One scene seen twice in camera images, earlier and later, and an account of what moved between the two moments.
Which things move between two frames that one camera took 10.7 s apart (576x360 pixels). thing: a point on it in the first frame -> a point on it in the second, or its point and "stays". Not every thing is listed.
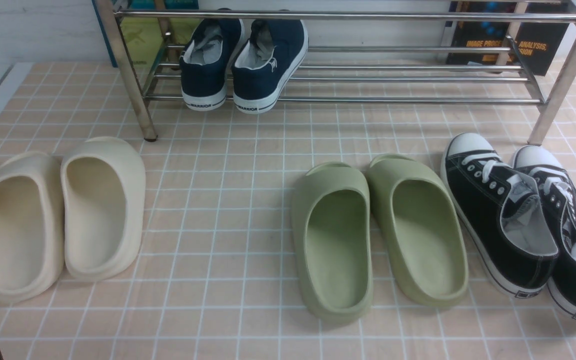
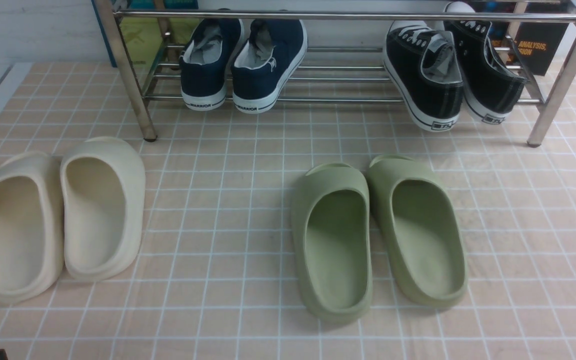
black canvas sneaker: (501, 214) -> (423, 62)
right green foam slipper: (422, 230) stays
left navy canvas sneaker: (204, 61) stays
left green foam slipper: (332, 218) stays
